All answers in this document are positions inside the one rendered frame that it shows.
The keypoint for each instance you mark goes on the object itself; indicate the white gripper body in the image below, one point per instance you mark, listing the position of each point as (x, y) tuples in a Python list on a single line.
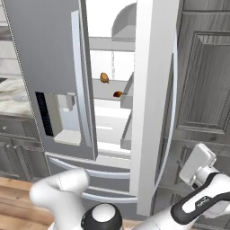
[(196, 158)]

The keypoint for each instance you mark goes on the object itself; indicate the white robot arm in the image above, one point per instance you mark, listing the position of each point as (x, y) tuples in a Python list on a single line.
[(66, 191)]

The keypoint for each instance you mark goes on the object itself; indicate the low grey cupboard door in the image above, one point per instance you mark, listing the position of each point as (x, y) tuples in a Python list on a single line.
[(172, 179)]

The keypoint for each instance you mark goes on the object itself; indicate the plain silver fridge door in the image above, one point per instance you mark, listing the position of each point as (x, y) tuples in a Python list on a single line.
[(149, 90)]

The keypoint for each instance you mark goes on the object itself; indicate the tall grey cupboard door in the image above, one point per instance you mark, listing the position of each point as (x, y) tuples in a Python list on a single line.
[(206, 75)]

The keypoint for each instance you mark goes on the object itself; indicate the silver fridge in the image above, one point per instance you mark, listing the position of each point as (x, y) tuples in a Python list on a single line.
[(107, 122)]

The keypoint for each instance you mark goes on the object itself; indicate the brown chicken drumstick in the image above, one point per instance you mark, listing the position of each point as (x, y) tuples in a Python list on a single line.
[(104, 77)]

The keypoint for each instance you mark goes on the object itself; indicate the silver fridge door with dispenser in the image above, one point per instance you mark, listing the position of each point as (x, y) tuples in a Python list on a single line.
[(45, 45)]

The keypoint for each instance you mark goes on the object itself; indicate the silver freezer drawer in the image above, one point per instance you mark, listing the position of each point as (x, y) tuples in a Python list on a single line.
[(107, 182)]

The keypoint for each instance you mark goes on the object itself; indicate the dark brown food piece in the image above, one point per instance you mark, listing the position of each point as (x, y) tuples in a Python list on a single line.
[(117, 94)]

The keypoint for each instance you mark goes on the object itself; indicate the grey base cupboards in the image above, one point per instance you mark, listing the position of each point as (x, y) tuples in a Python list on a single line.
[(18, 149)]

